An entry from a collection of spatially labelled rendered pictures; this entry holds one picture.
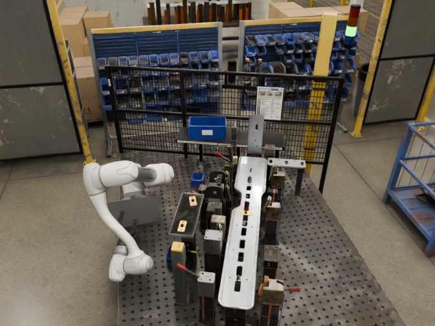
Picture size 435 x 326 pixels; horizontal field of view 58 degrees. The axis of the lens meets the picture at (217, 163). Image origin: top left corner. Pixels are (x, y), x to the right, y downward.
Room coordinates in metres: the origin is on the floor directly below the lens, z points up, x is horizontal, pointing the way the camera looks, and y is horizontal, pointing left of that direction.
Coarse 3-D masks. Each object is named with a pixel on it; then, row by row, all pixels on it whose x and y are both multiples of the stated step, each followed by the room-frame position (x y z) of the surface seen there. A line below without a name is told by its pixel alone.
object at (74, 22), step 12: (72, 12) 6.83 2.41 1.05; (84, 12) 6.83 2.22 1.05; (96, 12) 6.83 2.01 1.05; (108, 12) 6.83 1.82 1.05; (72, 24) 6.13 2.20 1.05; (84, 24) 6.53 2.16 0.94; (96, 24) 6.55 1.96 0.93; (108, 24) 6.58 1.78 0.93; (72, 36) 6.11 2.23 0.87; (84, 36) 6.45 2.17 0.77; (72, 48) 6.11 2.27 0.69; (84, 48) 6.14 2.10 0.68
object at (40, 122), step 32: (0, 0) 3.83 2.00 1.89; (32, 0) 3.88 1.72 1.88; (0, 32) 3.81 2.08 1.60; (32, 32) 3.87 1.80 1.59; (0, 64) 3.80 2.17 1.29; (32, 64) 3.85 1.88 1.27; (64, 64) 3.89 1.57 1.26; (0, 96) 3.79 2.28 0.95; (32, 96) 3.85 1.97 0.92; (64, 96) 3.91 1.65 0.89; (0, 128) 3.77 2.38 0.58; (32, 128) 3.83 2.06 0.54; (64, 128) 3.91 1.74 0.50; (0, 160) 3.74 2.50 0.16
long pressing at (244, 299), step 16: (240, 160) 2.52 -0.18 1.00; (256, 160) 2.52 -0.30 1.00; (240, 176) 2.32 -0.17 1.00; (256, 176) 2.32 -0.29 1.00; (240, 192) 2.13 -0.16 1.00; (256, 192) 2.13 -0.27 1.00; (240, 208) 1.96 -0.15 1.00; (256, 208) 1.96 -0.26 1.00; (240, 224) 1.81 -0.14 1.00; (256, 224) 1.81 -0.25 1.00; (256, 240) 1.68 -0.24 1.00; (256, 256) 1.55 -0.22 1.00; (224, 272) 1.43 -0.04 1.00; (224, 288) 1.33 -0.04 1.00; (240, 288) 1.33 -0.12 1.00; (224, 304) 1.23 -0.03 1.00; (240, 304) 1.23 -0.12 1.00
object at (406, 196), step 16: (400, 144) 3.21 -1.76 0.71; (432, 144) 2.85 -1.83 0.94; (400, 160) 3.16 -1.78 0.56; (416, 176) 2.90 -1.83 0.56; (400, 192) 3.17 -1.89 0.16; (416, 192) 3.17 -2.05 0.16; (432, 192) 2.67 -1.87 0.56; (416, 208) 2.91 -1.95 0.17; (432, 208) 2.91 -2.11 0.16; (416, 224) 2.68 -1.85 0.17; (432, 224) 2.69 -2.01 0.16; (432, 240) 2.45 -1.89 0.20
